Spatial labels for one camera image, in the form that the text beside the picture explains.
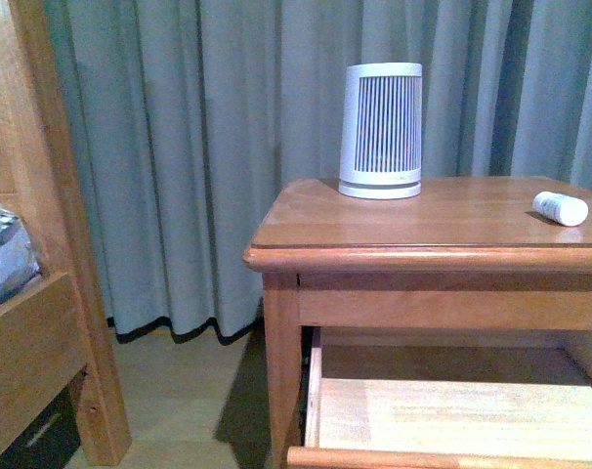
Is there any grey-green pleated curtain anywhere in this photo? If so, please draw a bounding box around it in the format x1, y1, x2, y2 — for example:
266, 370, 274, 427
44, 1, 592, 339

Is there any dark box under bed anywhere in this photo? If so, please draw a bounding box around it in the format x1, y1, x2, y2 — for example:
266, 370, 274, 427
0, 388, 80, 469

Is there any wooden drawer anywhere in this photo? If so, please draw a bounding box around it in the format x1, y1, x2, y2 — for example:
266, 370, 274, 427
287, 327, 592, 468

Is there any checkered bedding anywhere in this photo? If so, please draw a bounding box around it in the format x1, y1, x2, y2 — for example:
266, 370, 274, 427
0, 207, 40, 303

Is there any wooden bed frame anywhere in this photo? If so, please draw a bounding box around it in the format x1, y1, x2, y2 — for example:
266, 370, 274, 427
0, 1, 131, 466

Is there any white slatted air purifier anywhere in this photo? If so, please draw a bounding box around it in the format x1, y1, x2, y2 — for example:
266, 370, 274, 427
338, 63, 422, 200

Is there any wooden nightstand cabinet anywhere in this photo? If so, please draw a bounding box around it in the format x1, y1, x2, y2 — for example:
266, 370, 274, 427
244, 177, 592, 468

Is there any white medicine bottle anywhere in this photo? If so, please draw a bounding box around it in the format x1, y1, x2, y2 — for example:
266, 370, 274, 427
532, 192, 589, 227

